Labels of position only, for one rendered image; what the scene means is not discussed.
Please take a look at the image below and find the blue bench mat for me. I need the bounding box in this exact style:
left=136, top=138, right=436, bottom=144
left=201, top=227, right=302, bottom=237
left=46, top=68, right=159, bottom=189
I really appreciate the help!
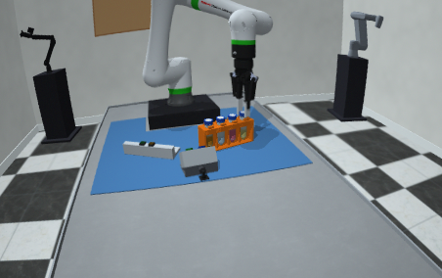
left=90, top=106, right=312, bottom=195

